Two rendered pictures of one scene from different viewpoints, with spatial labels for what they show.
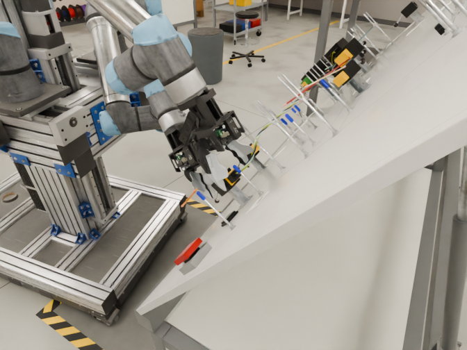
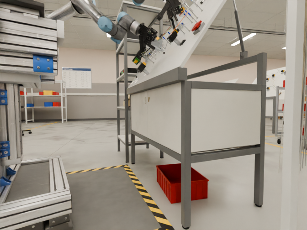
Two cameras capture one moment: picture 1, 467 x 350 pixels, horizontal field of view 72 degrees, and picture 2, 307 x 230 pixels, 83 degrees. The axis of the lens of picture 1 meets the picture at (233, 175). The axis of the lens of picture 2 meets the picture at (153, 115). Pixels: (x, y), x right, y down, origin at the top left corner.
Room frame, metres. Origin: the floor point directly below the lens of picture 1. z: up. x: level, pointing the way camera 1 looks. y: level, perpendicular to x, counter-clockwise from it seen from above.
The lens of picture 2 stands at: (-0.02, 1.03, 0.67)
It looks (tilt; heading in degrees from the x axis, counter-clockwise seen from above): 3 degrees down; 308
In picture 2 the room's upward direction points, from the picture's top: straight up
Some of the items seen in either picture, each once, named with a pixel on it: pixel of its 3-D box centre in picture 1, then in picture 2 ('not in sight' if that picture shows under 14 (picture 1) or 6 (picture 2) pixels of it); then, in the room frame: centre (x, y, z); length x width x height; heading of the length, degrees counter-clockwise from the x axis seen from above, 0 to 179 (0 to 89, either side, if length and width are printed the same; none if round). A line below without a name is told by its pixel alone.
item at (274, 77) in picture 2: not in sight; (266, 99); (0.51, -4.53, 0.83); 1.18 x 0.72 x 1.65; 141
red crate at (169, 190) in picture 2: not in sight; (179, 180); (0.67, -0.18, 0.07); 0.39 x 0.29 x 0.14; 142
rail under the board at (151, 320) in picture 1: (253, 191); (145, 86); (0.93, -0.08, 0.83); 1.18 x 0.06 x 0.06; 149
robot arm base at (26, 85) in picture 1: (15, 79); not in sight; (1.06, 0.73, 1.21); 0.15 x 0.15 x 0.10
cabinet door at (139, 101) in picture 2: not in sight; (139, 112); (1.15, -0.23, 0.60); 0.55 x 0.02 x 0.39; 149
